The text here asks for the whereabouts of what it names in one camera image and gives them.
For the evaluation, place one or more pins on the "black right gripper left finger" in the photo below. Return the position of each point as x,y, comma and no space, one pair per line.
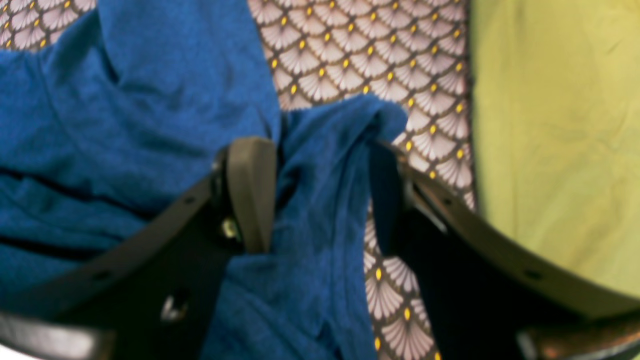
251,171

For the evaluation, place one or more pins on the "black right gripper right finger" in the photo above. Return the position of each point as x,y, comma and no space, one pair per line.
388,188

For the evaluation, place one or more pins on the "blue T-shirt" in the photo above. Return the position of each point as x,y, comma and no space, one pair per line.
126,111

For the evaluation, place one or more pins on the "patterned fan-print tablecloth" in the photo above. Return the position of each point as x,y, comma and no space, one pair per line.
412,52

